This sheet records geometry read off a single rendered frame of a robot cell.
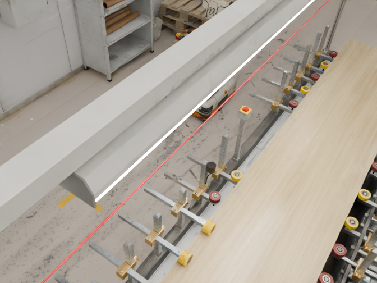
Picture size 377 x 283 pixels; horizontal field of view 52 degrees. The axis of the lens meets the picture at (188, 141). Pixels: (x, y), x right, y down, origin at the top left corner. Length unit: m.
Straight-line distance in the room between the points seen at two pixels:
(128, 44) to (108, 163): 4.73
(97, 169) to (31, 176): 0.15
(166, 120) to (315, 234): 1.82
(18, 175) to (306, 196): 2.26
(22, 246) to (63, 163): 2.93
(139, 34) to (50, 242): 3.19
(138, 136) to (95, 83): 4.20
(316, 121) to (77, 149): 2.76
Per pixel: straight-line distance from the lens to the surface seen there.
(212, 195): 2.60
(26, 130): 4.55
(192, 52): 0.95
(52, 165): 0.70
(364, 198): 2.90
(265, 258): 2.41
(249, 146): 3.23
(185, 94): 0.95
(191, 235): 2.75
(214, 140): 4.24
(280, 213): 2.60
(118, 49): 5.40
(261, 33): 1.26
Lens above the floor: 2.96
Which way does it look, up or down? 45 degrees down
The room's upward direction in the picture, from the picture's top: 4 degrees clockwise
